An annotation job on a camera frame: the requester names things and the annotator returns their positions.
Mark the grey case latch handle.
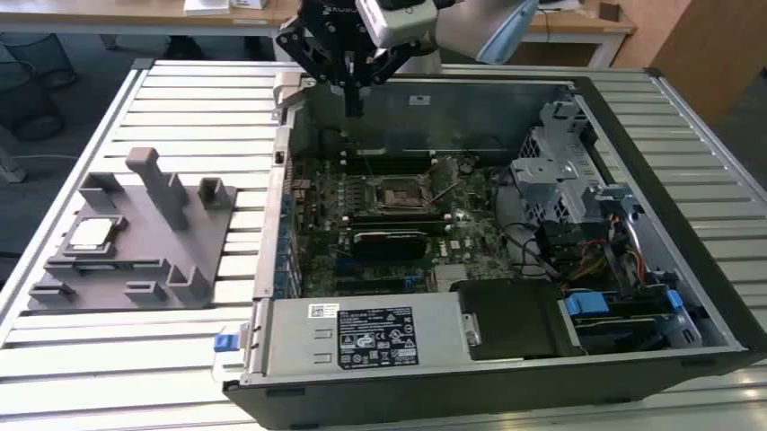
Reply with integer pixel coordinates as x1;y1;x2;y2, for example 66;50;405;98
271;71;314;128

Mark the hard disk in blue carrier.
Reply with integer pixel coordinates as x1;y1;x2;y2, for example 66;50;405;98
562;290;677;356

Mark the white desk leg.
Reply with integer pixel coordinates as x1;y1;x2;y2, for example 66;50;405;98
0;123;30;184

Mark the silver drive cage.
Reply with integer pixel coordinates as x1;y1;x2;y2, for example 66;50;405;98
509;101;641;228

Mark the silver chipset heatsink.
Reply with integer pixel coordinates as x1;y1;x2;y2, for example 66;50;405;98
431;263;477;285

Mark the blue case latch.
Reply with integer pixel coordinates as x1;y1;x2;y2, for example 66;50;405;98
214;331;242;355

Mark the green RAM stick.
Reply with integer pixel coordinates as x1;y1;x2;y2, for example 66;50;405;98
70;261;138;273

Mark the grey parts rack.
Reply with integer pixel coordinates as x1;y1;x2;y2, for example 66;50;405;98
27;146;242;312

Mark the black PC case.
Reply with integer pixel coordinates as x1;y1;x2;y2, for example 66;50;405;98
221;66;767;431

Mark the green motherboard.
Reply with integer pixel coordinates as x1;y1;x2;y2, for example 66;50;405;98
286;150;526;298

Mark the wooden cabinet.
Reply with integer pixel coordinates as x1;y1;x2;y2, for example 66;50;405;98
610;0;767;126

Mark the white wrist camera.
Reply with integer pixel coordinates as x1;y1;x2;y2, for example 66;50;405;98
357;0;443;48

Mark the yellow orange wire bundle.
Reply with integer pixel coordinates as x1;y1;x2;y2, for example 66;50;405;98
561;240;609;282

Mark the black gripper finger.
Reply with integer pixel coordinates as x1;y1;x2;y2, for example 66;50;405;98
354;39;421;119
277;16;357;119

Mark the silver CPU with green edge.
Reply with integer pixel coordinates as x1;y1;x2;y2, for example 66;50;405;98
67;218;121;248

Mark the silver power supply unit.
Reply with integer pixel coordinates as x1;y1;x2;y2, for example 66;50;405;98
239;294;481;388

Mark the black graphics card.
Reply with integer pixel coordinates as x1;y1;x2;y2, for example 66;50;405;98
349;229;431;262

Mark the CPU socket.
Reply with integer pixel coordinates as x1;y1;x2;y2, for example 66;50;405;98
371;172;439;212

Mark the wooden desk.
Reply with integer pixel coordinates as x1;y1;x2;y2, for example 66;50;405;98
0;0;638;68

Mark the black expansion slot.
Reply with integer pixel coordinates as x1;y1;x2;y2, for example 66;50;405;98
333;277;405;292

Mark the black RAM slot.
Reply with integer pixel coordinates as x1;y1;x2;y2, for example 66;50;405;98
350;214;449;225
351;223;450;233
341;161;437;174
341;151;437;163

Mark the black mesh bin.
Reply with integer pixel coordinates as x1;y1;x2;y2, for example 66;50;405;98
0;31;81;90
0;60;66;141

